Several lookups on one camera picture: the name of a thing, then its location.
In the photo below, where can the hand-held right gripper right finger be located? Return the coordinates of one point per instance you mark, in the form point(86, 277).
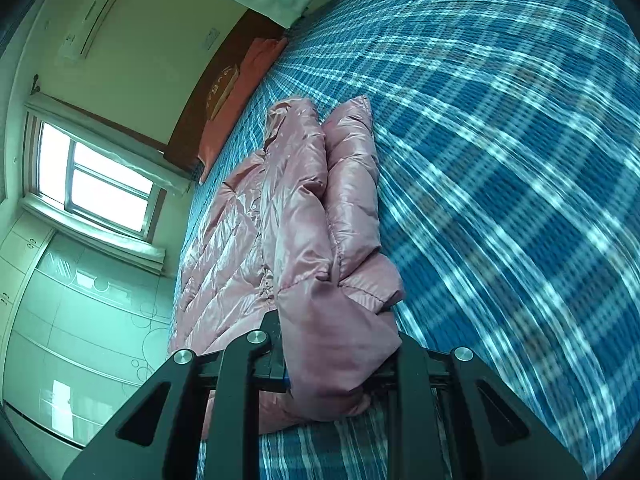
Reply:
point(412, 375)

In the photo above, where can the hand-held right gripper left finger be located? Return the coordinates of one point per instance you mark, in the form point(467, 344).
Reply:
point(272, 355)

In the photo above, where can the pink puffer jacket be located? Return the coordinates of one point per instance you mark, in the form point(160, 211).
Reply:
point(300, 210)

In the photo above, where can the white wardrobe with circle pattern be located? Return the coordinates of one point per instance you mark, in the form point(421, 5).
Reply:
point(75, 320)

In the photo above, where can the bed with blue plaid sheet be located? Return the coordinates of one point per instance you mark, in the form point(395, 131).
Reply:
point(500, 160)

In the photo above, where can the window beside wardrobe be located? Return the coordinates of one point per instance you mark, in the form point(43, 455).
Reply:
point(95, 180)

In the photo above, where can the wooden headboard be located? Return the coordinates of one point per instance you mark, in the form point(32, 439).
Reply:
point(197, 115)

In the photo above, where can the orange-red pillow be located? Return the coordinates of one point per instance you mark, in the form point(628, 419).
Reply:
point(235, 100)

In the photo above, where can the small brown cushion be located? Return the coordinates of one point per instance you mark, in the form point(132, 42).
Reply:
point(220, 92)

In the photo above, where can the white wall outlet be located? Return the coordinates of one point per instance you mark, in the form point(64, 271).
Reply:
point(212, 40)

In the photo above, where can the white wall air conditioner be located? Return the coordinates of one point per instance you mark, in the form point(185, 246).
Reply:
point(95, 10)

